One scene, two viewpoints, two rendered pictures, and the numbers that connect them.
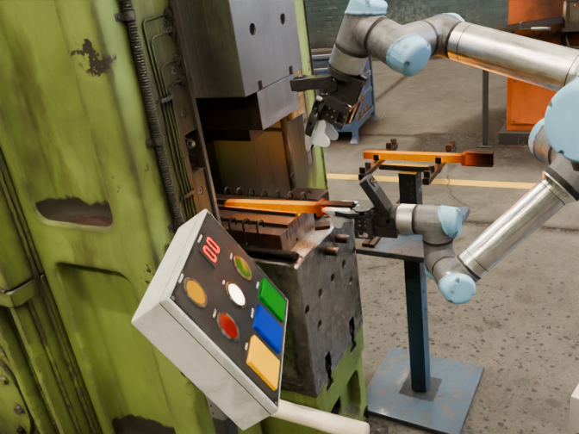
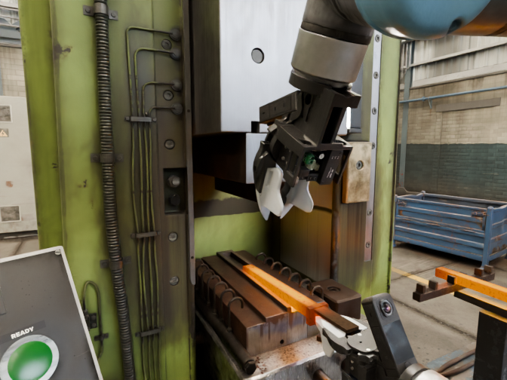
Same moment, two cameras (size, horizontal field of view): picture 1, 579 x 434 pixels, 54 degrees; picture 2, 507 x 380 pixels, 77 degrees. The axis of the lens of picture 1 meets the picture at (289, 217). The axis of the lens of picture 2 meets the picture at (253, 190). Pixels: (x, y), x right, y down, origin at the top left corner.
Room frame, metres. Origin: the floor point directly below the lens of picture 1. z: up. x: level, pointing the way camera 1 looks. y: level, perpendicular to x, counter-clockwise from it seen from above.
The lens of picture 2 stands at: (0.86, -0.29, 1.33)
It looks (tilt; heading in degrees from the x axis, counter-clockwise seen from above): 7 degrees down; 31
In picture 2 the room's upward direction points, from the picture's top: straight up
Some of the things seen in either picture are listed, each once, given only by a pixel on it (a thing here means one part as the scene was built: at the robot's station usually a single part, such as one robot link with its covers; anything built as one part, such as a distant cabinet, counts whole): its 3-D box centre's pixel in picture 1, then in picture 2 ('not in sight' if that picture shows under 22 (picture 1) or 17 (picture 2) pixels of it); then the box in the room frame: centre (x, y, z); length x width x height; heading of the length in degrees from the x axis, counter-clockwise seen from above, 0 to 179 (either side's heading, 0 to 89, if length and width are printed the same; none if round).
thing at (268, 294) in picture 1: (270, 300); not in sight; (1.02, 0.06, 1.01); 0.07 x 0.05 x 0.07; 174
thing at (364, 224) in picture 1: (376, 219); (383, 372); (1.36, -0.23, 0.99); 0.12 x 0.08 x 0.09; 59
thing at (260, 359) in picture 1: (262, 363); not in sight; (0.82, 0.09, 1.01); 0.07 x 0.05 x 0.07; 174
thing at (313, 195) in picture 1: (307, 202); (333, 300); (1.64, -0.06, 0.95); 0.12 x 0.08 x 0.06; 59
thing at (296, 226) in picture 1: (235, 220); (245, 288); (1.56, 0.16, 0.96); 0.42 x 0.20 x 0.09; 59
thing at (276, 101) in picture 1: (212, 101); (244, 156); (1.56, 0.16, 1.32); 0.42 x 0.20 x 0.10; 59
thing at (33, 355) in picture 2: (242, 268); (30, 361); (1.02, 0.11, 1.09); 0.05 x 0.03 x 0.04; 149
